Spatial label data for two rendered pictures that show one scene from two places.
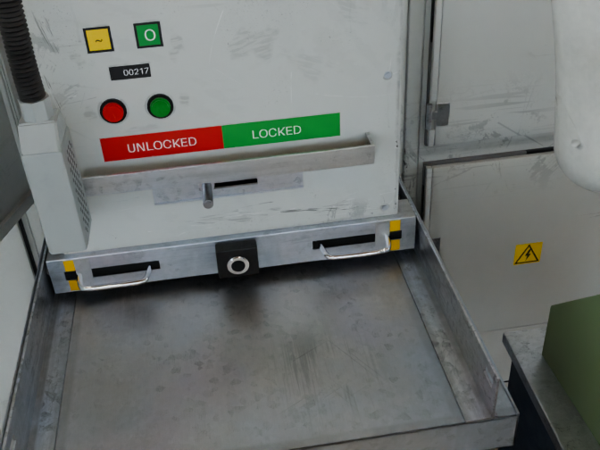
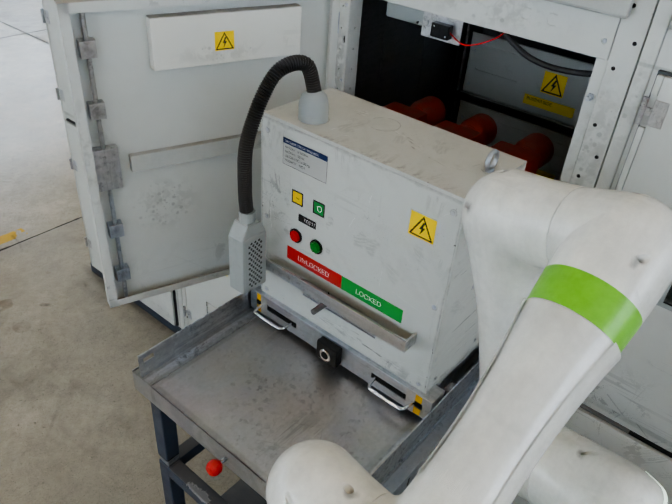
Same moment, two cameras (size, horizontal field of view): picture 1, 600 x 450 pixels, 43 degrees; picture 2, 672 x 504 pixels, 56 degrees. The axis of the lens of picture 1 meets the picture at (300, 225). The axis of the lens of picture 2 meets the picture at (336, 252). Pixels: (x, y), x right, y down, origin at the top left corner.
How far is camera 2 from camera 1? 74 cm
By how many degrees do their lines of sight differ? 36
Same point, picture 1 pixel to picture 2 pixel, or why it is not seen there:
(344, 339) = (329, 435)
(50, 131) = (243, 230)
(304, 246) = (366, 372)
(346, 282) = (374, 409)
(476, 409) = not seen: outside the picture
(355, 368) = not seen: hidden behind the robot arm
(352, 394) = not seen: hidden behind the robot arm
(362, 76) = (419, 298)
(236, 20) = (360, 226)
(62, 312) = (245, 317)
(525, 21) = (651, 336)
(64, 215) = (238, 272)
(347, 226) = (391, 378)
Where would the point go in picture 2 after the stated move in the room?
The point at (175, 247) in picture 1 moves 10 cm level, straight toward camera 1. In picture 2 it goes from (304, 323) to (277, 346)
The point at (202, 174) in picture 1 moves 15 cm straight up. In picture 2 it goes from (316, 294) to (320, 236)
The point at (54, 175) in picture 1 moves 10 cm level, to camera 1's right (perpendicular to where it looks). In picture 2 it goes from (237, 251) to (266, 273)
